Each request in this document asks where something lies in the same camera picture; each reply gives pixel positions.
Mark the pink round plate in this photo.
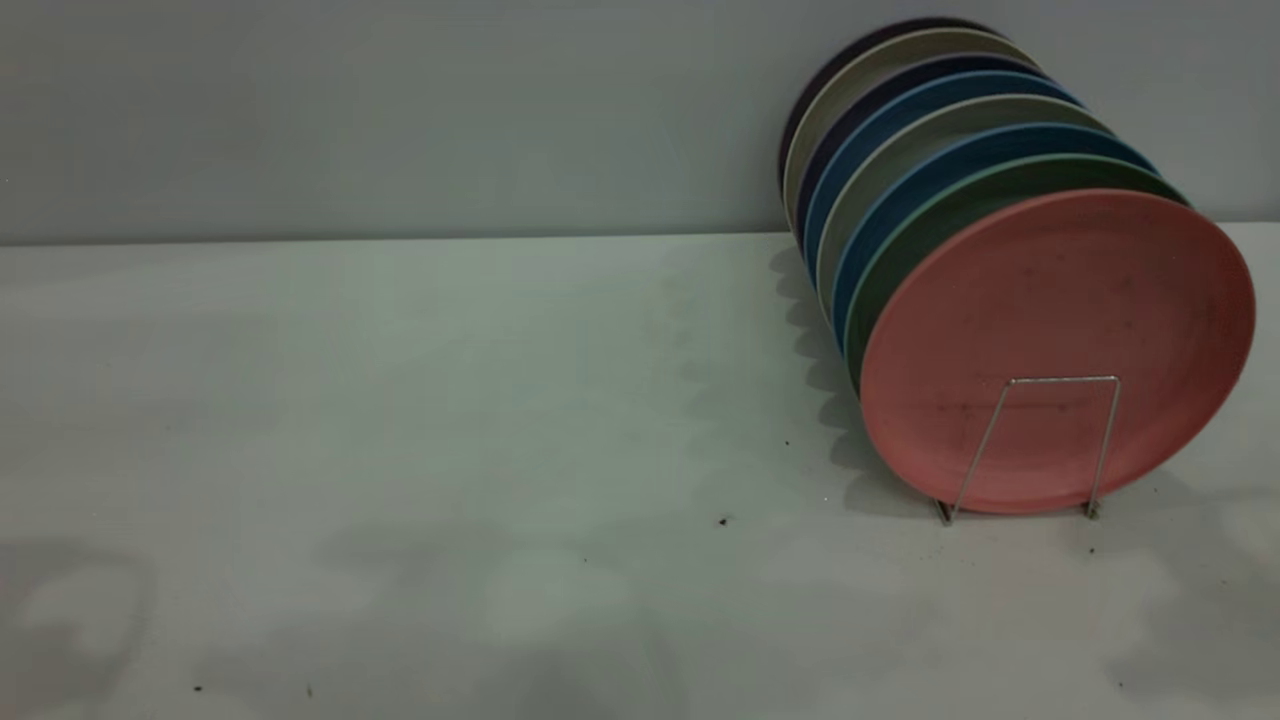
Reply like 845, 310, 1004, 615
859, 189, 1257, 516

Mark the beige round plate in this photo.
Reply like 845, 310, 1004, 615
783, 28, 1041, 227
815, 95, 1113, 323

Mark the blue round plate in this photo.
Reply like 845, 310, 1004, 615
831, 123, 1161, 351
803, 70, 1084, 283

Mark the dark purple round plate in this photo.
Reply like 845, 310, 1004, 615
795, 53, 1047, 243
778, 17, 1003, 197

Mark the green round plate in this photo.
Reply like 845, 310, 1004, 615
843, 154, 1191, 393

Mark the metal wire plate rack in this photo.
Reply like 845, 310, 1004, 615
935, 376, 1121, 526

